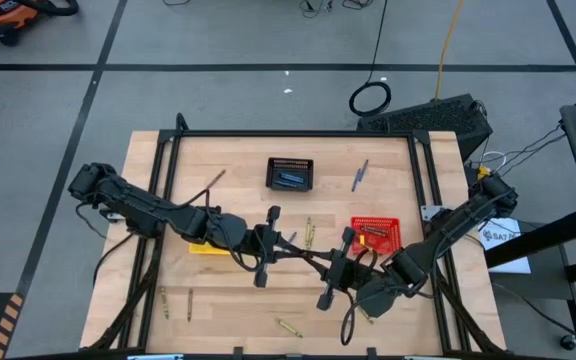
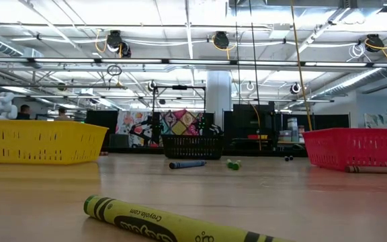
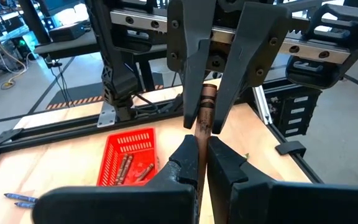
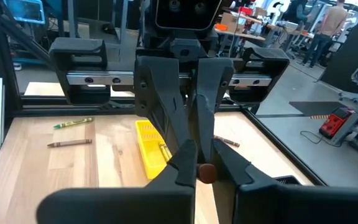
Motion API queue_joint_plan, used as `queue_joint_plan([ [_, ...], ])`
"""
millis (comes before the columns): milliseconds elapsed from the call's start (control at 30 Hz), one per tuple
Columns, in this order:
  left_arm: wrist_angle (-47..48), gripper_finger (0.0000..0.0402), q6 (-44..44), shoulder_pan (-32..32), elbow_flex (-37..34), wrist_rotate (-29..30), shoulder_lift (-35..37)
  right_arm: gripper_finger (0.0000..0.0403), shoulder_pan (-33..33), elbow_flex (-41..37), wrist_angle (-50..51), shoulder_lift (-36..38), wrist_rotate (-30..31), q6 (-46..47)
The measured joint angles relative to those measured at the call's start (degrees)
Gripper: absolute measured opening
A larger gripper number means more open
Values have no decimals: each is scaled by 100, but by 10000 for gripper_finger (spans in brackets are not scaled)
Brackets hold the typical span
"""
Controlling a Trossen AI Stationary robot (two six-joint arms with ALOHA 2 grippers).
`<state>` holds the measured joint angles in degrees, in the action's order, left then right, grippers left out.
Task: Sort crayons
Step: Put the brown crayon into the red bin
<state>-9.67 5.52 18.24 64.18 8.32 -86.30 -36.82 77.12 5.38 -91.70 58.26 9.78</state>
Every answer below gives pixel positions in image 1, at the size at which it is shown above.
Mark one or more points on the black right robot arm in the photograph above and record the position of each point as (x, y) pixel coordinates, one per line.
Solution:
(458, 220)

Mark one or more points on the yellow plug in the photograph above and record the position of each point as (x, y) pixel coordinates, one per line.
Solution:
(484, 172)

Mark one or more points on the white paper sheet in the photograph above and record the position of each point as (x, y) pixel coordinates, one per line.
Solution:
(510, 252)

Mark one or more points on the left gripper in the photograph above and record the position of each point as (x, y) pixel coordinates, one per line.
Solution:
(238, 235)

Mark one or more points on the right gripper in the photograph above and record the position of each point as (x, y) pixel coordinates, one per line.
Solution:
(373, 292)

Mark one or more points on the yellow plastic basket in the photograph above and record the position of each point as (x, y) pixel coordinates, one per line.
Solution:
(203, 249)

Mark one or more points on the black metal beam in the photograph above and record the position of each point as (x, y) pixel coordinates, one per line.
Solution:
(543, 239)

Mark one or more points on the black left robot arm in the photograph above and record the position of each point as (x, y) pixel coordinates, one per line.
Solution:
(133, 200)

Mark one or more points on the black aluminium table frame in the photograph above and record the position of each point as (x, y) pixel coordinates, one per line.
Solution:
(293, 133)

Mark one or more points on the black computer tower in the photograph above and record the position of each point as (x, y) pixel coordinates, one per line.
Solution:
(428, 117)

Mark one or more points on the black plastic basket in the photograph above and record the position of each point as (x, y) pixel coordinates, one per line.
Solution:
(290, 162)

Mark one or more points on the black caster wheel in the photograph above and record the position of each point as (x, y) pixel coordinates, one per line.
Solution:
(568, 342)

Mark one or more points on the red plastic basket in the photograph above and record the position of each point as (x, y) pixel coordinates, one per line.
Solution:
(390, 222)

